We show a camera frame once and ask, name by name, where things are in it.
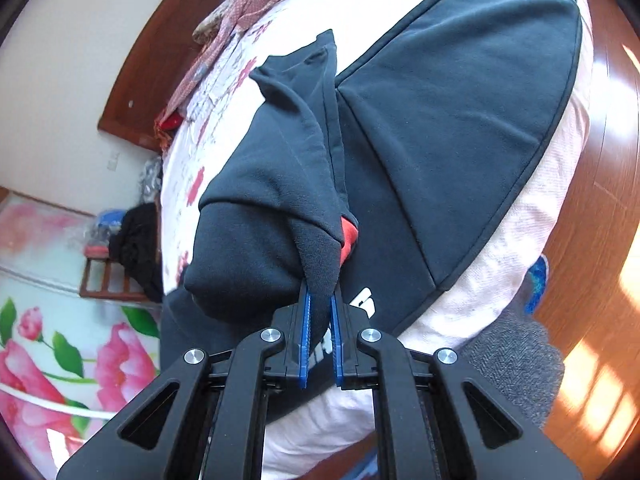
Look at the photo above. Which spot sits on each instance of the floral wardrobe door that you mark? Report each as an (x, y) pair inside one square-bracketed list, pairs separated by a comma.
[(45, 360)]

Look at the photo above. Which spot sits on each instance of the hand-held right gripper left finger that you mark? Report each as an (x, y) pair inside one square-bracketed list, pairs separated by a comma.
[(305, 332)]

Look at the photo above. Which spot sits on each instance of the white floral bed sheet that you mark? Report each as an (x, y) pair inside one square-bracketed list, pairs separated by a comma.
[(505, 240)]

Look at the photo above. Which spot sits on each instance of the black clothes pile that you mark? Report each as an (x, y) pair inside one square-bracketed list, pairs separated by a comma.
[(137, 245)]

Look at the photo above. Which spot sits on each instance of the blue bag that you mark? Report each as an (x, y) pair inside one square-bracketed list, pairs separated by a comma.
[(107, 220)]

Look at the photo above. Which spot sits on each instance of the person's grey trousers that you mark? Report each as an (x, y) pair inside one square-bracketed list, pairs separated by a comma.
[(515, 360)]

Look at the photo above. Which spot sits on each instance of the dark navy pants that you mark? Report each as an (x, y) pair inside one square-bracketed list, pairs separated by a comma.
[(450, 110)]

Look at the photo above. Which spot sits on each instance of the reddish patterned quilt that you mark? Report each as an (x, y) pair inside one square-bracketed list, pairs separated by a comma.
[(240, 5)]

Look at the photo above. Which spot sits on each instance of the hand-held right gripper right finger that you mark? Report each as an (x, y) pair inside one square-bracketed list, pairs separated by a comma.
[(336, 347)]

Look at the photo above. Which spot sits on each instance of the grey patterned cloth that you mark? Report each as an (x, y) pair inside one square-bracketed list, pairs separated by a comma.
[(150, 177)]

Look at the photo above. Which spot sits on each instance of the wooden headboard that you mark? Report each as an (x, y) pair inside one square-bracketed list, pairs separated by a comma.
[(150, 70)]

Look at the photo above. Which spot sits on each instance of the shiny blue object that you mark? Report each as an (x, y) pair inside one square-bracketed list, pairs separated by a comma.
[(537, 275)]

